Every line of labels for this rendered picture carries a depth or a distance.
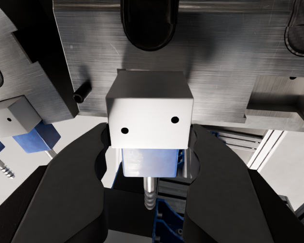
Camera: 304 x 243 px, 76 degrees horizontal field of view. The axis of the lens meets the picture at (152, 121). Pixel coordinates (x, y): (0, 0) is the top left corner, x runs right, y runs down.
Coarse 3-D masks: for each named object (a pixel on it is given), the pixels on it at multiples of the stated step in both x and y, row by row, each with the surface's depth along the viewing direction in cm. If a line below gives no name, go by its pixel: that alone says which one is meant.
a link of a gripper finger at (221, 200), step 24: (192, 144) 12; (216, 144) 10; (192, 168) 10; (216, 168) 8; (240, 168) 9; (192, 192) 7; (216, 192) 7; (240, 192) 7; (192, 216) 6; (216, 216) 6; (240, 216) 7; (264, 216) 7; (192, 240) 7; (216, 240) 6; (240, 240) 6; (264, 240) 6
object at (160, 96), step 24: (120, 72) 15; (144, 72) 15; (168, 72) 15; (120, 96) 11; (144, 96) 11; (168, 96) 11; (192, 96) 11; (120, 120) 12; (144, 120) 11; (168, 120) 11; (120, 144) 12; (144, 144) 12; (168, 144) 12; (144, 168) 15; (168, 168) 15
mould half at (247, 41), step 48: (96, 0) 13; (192, 0) 13; (240, 0) 12; (288, 0) 12; (96, 48) 15; (192, 48) 14; (240, 48) 14; (288, 48) 14; (96, 96) 18; (240, 96) 16
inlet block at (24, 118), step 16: (16, 96) 24; (0, 112) 21; (16, 112) 22; (32, 112) 24; (0, 128) 23; (16, 128) 22; (32, 128) 23; (48, 128) 26; (32, 144) 26; (48, 144) 26
